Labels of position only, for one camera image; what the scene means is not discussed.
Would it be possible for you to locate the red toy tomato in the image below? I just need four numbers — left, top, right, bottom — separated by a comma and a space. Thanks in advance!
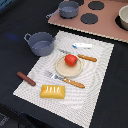
65, 54, 78, 66

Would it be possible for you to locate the white toy fish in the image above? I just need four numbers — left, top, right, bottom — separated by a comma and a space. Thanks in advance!
72, 43, 92, 49

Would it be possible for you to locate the yellow toy bread loaf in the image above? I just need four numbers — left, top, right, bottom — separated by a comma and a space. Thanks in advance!
40, 85, 65, 99

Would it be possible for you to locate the round wooden plate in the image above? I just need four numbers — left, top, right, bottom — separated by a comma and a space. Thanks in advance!
55, 56, 83, 77

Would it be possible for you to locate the white woven placemat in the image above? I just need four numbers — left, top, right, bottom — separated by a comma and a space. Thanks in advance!
14, 31, 114, 128

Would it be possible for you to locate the brown toy sausage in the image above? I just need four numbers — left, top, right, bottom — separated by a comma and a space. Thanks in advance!
17, 72, 36, 86

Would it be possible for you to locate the grey saucepan on stove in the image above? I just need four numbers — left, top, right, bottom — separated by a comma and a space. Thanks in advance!
47, 1, 79, 19

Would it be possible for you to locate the beige bowl on stove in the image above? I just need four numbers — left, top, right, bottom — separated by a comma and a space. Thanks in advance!
119, 5, 128, 30

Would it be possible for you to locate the fork with wooden handle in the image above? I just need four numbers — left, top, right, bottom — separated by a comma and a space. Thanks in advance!
45, 71, 85, 88

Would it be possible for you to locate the knife with wooden handle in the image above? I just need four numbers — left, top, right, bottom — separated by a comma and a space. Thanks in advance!
58, 49, 97, 62

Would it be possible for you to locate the grey pot with handles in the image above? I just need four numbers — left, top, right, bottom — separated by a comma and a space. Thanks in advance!
24, 32, 56, 56

